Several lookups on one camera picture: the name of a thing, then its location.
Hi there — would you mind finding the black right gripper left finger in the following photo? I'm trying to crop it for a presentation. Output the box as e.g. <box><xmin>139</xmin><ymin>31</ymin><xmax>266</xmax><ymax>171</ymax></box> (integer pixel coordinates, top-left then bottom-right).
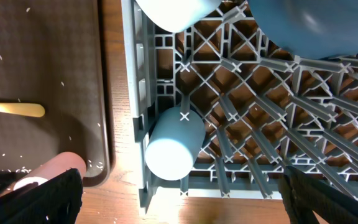
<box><xmin>0</xmin><ymin>169</ymin><xmax>83</xmax><ymax>223</ymax></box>

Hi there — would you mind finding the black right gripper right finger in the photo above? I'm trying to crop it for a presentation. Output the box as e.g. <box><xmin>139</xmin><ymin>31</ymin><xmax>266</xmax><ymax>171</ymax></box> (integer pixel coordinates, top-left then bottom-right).
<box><xmin>278</xmin><ymin>166</ymin><xmax>358</xmax><ymax>223</ymax></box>

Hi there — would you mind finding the pink cup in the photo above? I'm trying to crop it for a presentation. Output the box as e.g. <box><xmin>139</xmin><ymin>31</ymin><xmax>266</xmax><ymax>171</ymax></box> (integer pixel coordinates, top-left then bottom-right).
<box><xmin>0</xmin><ymin>152</ymin><xmax>86</xmax><ymax>197</ymax></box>

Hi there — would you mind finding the blue cup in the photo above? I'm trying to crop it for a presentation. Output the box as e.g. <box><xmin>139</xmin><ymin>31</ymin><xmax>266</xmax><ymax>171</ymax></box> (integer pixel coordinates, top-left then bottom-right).
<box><xmin>145</xmin><ymin>107</ymin><xmax>206</xmax><ymax>180</ymax></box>

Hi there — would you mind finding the dark blue plate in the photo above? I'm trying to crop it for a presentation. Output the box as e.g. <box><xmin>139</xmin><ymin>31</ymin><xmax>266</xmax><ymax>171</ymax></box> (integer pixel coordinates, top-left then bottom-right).
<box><xmin>248</xmin><ymin>0</ymin><xmax>358</xmax><ymax>59</ymax></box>

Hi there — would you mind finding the light blue bowl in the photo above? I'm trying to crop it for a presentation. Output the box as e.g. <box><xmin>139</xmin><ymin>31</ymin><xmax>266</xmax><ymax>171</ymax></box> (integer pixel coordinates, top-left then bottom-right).
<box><xmin>136</xmin><ymin>0</ymin><xmax>222</xmax><ymax>33</ymax></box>

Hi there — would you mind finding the grey dishwasher rack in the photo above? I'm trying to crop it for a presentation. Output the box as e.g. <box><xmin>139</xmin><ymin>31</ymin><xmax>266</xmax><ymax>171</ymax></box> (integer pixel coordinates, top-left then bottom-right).
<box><xmin>121</xmin><ymin>1</ymin><xmax>358</xmax><ymax>213</ymax></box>

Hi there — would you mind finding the yellow plastic spoon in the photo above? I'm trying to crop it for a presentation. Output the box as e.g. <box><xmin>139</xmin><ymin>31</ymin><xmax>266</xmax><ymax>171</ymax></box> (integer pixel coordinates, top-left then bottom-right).
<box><xmin>0</xmin><ymin>103</ymin><xmax>45</xmax><ymax>118</ymax></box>

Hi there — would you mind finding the dark brown serving tray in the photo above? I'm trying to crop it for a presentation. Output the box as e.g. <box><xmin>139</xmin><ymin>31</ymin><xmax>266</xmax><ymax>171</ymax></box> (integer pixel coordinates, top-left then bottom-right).
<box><xmin>0</xmin><ymin>0</ymin><xmax>111</xmax><ymax>187</ymax></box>

